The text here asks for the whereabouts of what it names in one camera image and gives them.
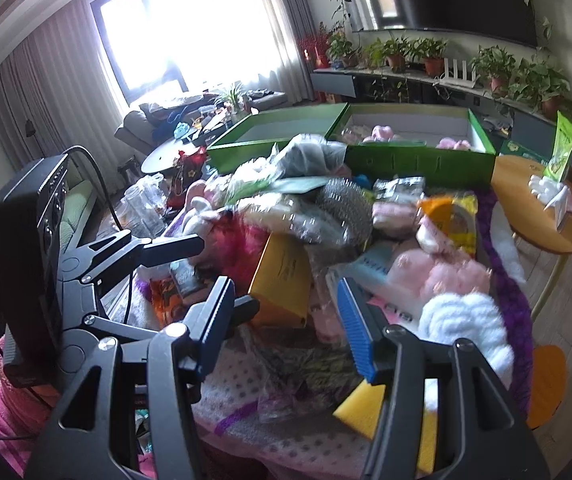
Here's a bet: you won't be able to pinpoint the green ribbed cushion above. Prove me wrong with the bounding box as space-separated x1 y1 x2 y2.
58 172 117 252

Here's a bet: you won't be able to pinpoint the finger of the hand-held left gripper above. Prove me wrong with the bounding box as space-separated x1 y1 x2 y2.
78 295 261 350
73 232 205 281

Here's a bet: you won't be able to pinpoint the grey sofa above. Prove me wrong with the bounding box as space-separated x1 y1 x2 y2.
115 89 287 157

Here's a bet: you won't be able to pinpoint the orange stool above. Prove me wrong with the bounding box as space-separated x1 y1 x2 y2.
527 344 567 432

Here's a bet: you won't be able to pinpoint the black cable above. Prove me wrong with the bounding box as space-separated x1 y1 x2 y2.
63 146 134 326

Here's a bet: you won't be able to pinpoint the dark plastic packet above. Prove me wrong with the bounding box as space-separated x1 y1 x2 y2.
372 175 427 207

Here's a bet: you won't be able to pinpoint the person's left forearm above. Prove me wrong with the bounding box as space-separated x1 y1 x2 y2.
0 335 67 480

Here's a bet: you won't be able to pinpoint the yellow box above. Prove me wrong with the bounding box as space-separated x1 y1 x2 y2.
247 231 313 329

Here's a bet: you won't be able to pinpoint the white folded card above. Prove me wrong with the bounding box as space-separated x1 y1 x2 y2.
553 195 572 233

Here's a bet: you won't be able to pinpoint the white packet with blue print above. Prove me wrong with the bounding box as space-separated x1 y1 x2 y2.
350 254 403 292

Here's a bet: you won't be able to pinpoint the white gloves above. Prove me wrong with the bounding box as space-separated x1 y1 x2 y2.
528 174 572 211

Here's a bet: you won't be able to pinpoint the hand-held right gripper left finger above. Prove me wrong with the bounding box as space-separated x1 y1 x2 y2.
23 276 237 480

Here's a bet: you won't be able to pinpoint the green and white carton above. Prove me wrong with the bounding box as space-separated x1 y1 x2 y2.
498 137 547 167

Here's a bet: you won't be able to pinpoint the white router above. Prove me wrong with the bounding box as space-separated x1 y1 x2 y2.
442 56 480 89

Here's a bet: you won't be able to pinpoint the sheer white curtain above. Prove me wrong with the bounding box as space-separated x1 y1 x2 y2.
246 0 319 103

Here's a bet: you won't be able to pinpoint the pink dotted blanket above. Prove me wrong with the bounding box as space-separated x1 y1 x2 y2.
190 334 383 480

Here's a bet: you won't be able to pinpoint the bright window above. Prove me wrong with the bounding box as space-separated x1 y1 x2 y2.
91 0 287 106

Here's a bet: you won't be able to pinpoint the row of potted plants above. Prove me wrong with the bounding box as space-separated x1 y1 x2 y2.
326 29 572 142

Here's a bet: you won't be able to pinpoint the green card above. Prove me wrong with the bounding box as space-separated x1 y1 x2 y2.
265 175 327 197

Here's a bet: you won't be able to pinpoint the red gift bag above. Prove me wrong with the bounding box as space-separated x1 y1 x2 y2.
167 146 210 212

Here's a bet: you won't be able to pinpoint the pink plush rabbit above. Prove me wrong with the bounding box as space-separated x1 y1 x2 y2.
185 179 233 242

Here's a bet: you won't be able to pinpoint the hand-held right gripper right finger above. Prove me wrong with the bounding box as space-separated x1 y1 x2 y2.
338 277 551 480

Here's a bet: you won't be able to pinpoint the small pink plush toy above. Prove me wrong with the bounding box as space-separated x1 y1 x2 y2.
365 124 403 144

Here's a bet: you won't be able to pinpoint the large pink plush toy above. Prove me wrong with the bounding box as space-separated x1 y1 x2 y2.
390 249 492 312

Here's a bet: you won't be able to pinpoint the yellow sponge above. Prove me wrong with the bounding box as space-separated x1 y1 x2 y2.
332 379 440 477

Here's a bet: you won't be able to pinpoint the green snack packet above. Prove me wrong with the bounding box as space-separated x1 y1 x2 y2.
542 110 572 182

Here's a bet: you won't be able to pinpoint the grey cloth in plastic bag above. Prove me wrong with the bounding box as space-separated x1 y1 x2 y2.
275 134 353 182

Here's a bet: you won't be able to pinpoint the pink plush bear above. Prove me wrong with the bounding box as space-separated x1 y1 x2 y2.
436 136 472 152

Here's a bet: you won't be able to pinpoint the round coffee table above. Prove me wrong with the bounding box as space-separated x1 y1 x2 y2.
141 135 217 177

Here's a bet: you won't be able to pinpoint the white fluffy plush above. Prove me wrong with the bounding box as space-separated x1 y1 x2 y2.
420 291 515 382

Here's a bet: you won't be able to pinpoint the black floor lamp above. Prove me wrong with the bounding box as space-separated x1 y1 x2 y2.
22 119 49 162

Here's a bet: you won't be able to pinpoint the orange patterned packet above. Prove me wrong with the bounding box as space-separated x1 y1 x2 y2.
147 276 193 332

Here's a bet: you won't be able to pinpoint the beige curtain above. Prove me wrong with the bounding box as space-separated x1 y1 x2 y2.
0 0 134 201

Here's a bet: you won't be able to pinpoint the clear plastic jar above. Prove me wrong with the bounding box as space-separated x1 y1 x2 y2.
117 174 167 237

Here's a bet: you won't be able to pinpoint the green box lid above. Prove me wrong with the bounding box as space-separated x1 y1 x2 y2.
206 102 351 177

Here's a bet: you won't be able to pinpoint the red and pink cloth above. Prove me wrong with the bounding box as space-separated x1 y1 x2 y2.
210 214 273 282

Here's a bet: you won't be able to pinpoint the round wooden table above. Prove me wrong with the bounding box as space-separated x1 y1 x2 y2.
490 155 572 256

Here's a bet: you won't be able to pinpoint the green cardboard box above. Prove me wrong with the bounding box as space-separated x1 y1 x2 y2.
326 104 497 192

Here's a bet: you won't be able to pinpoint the small plant on coffee table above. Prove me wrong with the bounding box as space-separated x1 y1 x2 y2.
215 81 253 114

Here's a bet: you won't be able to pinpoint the spiky hair roller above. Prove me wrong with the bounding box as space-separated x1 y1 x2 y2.
315 176 375 242

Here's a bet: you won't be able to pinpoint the purple fluffy blanket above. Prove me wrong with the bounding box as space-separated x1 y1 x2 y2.
474 189 535 402

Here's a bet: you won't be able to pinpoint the orange snack packet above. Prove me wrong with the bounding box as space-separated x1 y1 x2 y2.
417 194 480 257

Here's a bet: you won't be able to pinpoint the red flower arrangement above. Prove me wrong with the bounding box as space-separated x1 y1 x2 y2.
297 21 335 69

